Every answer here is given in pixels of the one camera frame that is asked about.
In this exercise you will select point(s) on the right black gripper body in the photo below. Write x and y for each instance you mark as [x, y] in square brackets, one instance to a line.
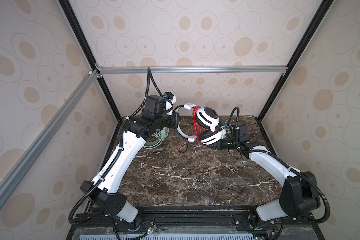
[227, 144]

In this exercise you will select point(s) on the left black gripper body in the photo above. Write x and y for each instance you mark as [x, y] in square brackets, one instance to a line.
[164, 120]

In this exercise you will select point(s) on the mint green headphones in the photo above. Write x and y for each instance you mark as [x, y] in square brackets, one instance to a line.
[160, 137]

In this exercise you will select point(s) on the white black red headphones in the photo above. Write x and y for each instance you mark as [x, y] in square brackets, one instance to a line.
[205, 124]

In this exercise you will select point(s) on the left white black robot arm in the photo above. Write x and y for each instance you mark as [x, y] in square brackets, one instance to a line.
[103, 190]

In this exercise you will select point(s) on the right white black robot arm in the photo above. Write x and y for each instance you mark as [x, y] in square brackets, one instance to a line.
[300, 192]

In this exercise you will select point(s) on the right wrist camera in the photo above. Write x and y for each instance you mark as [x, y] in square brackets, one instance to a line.
[226, 131]

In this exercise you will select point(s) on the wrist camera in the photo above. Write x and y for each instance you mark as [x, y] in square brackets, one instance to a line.
[170, 101]
[226, 131]

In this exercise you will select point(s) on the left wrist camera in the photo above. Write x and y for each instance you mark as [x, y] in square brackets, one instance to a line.
[170, 101]

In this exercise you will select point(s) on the horizontal aluminium rail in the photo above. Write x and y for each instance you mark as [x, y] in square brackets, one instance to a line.
[193, 70]

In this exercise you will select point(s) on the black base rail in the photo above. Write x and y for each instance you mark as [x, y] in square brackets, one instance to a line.
[197, 223]

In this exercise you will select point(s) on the left black frame post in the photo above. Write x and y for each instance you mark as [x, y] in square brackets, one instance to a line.
[85, 47]

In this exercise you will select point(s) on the black frame post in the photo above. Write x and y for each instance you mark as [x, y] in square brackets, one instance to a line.
[301, 47]
[85, 47]

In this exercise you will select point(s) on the right black frame post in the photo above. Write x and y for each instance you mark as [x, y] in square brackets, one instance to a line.
[301, 47]

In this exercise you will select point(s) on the left diagonal aluminium rail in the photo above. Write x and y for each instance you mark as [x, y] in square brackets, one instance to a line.
[9, 184]

